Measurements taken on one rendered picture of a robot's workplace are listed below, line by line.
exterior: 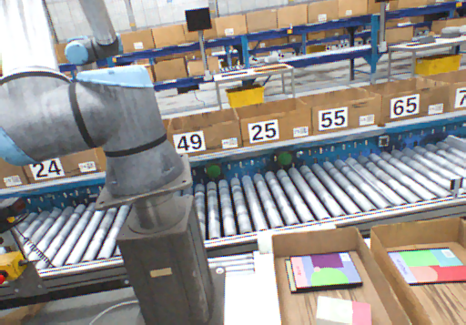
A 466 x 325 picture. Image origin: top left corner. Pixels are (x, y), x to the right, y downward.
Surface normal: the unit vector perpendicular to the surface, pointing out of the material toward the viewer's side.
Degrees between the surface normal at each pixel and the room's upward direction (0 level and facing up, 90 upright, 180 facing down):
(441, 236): 89
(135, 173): 68
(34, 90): 58
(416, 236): 88
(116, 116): 89
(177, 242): 90
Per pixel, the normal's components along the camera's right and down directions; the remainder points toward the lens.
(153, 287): 0.00, 0.37
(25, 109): 0.14, -0.24
